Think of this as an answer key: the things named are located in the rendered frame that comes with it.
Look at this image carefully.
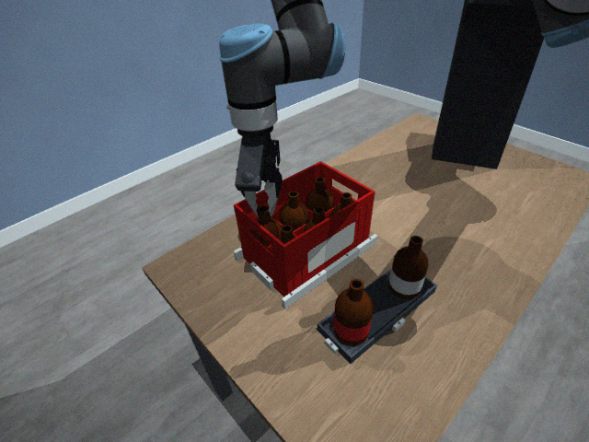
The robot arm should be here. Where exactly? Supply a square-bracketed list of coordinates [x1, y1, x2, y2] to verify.
[219, 0, 589, 192]

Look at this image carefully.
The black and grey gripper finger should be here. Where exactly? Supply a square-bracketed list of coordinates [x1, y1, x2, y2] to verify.
[241, 191, 259, 215]
[264, 168, 283, 216]

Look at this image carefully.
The red crate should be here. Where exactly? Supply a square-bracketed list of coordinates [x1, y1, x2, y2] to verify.
[234, 165, 372, 297]

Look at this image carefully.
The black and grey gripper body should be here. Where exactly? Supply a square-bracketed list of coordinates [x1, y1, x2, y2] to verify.
[237, 126, 281, 182]

